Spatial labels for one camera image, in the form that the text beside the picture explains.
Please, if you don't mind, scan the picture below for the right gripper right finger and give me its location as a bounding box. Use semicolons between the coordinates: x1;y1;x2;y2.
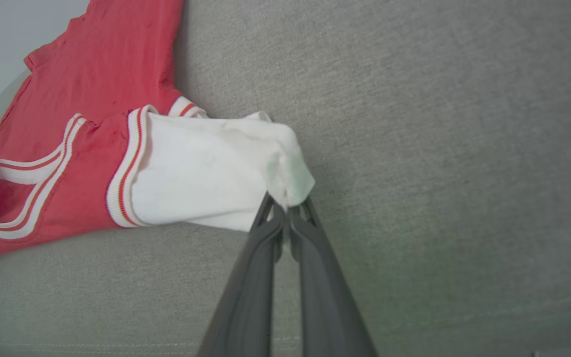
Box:
288;196;379;357

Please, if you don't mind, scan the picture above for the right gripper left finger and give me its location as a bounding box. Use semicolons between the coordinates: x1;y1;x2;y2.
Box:
197;192;286;357

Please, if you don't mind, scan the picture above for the red and white shirt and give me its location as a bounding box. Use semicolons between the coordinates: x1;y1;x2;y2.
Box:
0;0;316;266

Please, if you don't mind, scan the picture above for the grey fabric sofa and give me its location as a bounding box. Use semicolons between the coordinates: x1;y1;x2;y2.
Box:
0;0;571;357

